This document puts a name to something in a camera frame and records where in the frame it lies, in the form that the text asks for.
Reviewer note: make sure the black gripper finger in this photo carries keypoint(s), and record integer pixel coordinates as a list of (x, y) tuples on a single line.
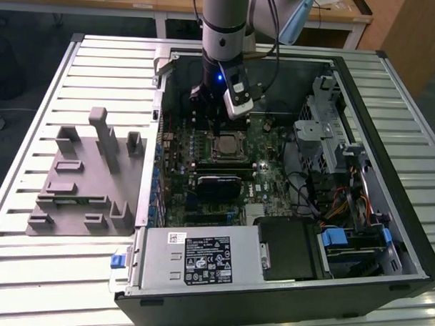
[(217, 123), (197, 96)]

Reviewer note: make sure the silver CPU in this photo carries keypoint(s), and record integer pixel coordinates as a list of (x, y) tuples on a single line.
[(228, 144)]

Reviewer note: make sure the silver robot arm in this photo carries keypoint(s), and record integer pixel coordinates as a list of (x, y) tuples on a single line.
[(222, 27)]

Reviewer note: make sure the CPU socket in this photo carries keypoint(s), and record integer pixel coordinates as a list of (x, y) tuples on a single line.
[(215, 155)]

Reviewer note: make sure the black RAM slot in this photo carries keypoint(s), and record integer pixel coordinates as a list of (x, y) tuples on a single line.
[(224, 168), (236, 123), (224, 172), (247, 177), (236, 127), (224, 164)]

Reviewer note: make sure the coin cell battery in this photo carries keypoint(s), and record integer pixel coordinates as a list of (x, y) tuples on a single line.
[(265, 127)]

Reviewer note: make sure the small black expansion card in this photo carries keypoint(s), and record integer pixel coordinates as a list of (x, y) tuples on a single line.
[(218, 190)]

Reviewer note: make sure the green motherboard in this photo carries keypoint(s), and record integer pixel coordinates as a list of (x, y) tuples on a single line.
[(273, 193)]

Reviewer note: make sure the silver chipset heatsink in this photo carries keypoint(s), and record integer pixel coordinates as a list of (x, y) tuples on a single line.
[(256, 211)]

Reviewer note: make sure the silver drive cage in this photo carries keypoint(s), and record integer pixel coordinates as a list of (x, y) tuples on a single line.
[(313, 132)]

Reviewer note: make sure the black plastic shroud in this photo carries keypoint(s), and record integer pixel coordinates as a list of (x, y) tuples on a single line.
[(289, 248)]

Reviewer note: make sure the grey parts rack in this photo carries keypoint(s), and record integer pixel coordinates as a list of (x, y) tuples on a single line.
[(91, 201)]

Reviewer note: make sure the silver power supply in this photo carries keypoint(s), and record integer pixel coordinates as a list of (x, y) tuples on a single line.
[(157, 261)]

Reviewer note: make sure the green RAM stick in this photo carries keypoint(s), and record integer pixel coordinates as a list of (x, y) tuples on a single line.
[(81, 200)]

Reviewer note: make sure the blue disk carrier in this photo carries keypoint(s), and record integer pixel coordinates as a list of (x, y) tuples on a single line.
[(333, 238)]

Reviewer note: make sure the blue case latch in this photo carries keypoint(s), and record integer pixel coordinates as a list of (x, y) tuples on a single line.
[(117, 261)]

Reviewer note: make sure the black PC case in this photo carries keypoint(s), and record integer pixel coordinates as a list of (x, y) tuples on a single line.
[(234, 310)]

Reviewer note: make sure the metal disk bay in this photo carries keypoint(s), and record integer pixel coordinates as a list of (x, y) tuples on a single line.
[(353, 260)]

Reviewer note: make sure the blue plastic clip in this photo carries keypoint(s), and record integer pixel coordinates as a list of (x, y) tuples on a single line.
[(386, 236)]

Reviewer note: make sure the wooden cabinet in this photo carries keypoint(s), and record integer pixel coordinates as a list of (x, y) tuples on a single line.
[(415, 34)]

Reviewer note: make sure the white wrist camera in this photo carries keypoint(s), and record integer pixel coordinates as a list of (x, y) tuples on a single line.
[(241, 106)]

